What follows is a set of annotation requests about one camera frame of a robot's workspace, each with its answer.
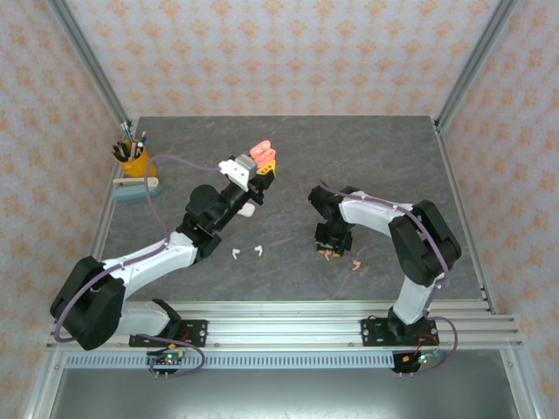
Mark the pink earbud charging case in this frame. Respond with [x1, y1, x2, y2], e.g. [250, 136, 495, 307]
[248, 139, 277, 167]

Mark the teal and cream stapler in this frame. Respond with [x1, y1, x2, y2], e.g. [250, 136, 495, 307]
[112, 175, 163, 203]

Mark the yellow pen holder cup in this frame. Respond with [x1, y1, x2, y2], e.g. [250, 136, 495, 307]
[114, 139, 157, 178]

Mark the grey metal sheet panel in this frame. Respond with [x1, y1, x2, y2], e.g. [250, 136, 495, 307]
[25, 367, 536, 419]

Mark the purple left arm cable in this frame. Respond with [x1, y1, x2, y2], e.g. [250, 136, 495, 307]
[52, 155, 224, 380]

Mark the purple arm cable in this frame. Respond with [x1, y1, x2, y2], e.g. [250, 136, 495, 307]
[318, 179, 459, 377]
[52, 155, 224, 380]

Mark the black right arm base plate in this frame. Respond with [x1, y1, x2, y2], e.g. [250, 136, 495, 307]
[360, 318, 439, 349]

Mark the aluminium extrusion table frame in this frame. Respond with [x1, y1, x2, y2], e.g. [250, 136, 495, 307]
[45, 115, 523, 350]

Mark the grey slotted cable duct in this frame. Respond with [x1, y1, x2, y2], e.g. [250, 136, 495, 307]
[65, 354, 397, 370]

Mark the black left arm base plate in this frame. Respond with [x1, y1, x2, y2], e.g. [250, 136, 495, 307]
[128, 319, 209, 348]

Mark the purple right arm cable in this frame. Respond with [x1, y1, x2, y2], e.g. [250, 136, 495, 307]
[318, 179, 459, 377]

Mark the aluminium corner post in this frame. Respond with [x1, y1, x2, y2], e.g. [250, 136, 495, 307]
[45, 0, 132, 127]
[436, 0, 521, 132]

